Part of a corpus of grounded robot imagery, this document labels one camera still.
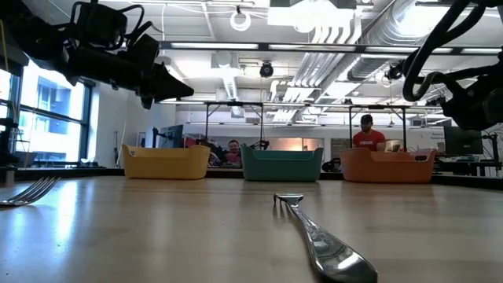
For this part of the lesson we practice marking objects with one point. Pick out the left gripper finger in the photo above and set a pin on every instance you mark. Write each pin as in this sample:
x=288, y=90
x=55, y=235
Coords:
x=169, y=95
x=167, y=80

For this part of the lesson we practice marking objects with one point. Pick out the silver fork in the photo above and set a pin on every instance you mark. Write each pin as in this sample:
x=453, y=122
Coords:
x=334, y=259

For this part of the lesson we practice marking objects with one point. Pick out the black computer monitor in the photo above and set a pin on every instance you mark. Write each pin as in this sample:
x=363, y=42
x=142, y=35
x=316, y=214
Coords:
x=173, y=137
x=463, y=140

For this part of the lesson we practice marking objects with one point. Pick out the white LED light strip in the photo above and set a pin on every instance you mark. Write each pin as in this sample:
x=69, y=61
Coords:
x=310, y=47
x=393, y=49
x=214, y=45
x=481, y=51

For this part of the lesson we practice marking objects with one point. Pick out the dark background desk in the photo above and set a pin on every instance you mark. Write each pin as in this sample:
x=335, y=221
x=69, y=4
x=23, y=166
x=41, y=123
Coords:
x=463, y=161

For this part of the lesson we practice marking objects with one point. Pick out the yellow plastic bin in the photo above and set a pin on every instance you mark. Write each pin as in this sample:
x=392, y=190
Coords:
x=165, y=163

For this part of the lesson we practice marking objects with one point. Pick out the person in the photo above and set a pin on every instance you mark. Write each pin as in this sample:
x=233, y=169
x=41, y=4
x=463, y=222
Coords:
x=233, y=151
x=369, y=139

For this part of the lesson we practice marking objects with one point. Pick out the large window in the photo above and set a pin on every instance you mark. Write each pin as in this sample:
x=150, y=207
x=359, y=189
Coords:
x=47, y=129

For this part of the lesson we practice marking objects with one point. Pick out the black overhead light beam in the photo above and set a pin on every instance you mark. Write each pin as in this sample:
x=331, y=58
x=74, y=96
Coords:
x=263, y=46

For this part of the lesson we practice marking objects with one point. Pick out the black background robot gripper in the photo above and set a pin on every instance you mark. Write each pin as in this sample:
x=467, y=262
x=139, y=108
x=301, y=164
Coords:
x=260, y=145

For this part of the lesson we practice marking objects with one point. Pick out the orange plastic bin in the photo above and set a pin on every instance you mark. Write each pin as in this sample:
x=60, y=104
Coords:
x=385, y=167

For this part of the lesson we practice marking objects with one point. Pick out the black equipment stand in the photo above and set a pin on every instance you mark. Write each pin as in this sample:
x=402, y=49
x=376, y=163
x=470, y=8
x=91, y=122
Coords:
x=6, y=141

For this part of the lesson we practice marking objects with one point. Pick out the green plastic bin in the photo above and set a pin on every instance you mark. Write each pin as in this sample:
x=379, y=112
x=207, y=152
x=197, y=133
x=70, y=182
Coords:
x=281, y=165

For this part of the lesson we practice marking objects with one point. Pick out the white ceiling vent unit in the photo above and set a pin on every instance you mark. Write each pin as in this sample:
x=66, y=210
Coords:
x=310, y=17

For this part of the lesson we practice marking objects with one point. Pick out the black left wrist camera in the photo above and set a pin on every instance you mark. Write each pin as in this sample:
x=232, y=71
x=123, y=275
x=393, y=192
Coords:
x=98, y=25

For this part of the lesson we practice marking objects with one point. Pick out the black metal station frame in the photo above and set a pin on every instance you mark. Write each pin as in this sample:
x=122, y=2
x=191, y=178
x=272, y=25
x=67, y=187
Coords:
x=236, y=103
x=377, y=106

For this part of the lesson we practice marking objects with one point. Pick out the black hanging camera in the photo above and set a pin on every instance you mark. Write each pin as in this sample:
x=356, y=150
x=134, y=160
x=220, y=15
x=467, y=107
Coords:
x=395, y=72
x=266, y=69

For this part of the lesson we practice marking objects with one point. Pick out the black aluminium table frame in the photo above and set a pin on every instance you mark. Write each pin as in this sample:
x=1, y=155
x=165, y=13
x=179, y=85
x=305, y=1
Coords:
x=226, y=173

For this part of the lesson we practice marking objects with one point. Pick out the black table mount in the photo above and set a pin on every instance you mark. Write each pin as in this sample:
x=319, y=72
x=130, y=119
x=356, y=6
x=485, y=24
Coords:
x=330, y=165

